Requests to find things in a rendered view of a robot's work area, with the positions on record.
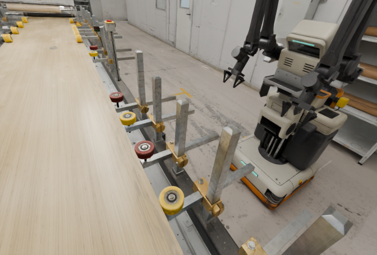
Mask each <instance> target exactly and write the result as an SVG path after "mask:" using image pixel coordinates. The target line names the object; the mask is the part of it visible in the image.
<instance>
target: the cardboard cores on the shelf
mask: <svg viewBox="0 0 377 255"><path fill-rule="evenodd" d="M364 35H369V36H376V37H377V27H373V26H368V27H367V29H366V31H365V33H364ZM359 64H360V66H359V67H360V68H363V69H364V71H363V73H362V74H360V75H362V76H365V77H368V78H372V79H375V80H377V66H374V65H371V64H367V63H362V62H359ZM342 96H343V97H345V98H348V99H349V102H348V103H347V105H349V106H351V107H353V108H356V109H358V110H361V111H363V112H365V113H368V114H371V115H373V116H376V117H377V104H375V103H373V102H370V101H368V100H365V99H362V98H360V97H357V96H354V95H352V94H349V93H347V92H344V93H343V95H342Z"/></svg>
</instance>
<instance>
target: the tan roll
mask: <svg viewBox="0 0 377 255"><path fill-rule="evenodd" d="M0 7H2V8H7V9H8V10H9V11H25V12H56V13H61V10H63V11H75V9H69V8H60V7H59V6H52V5H41V4H19V3H6V6H0Z"/></svg>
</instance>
